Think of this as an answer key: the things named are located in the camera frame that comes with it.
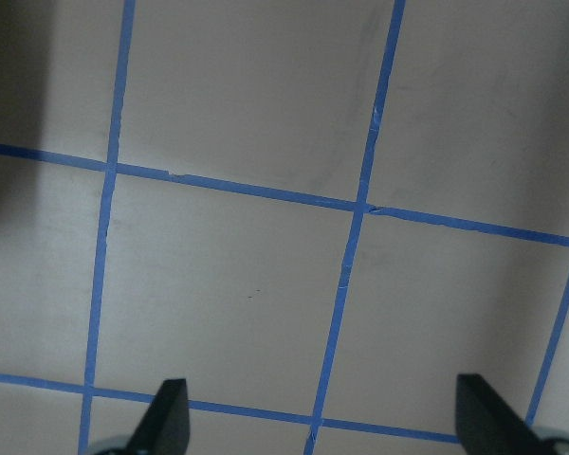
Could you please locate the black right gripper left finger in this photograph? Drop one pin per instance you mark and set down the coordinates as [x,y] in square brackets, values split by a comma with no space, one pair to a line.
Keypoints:
[165,428]

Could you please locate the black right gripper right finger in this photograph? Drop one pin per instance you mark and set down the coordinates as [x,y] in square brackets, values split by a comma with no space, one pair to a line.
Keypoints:
[486,425]

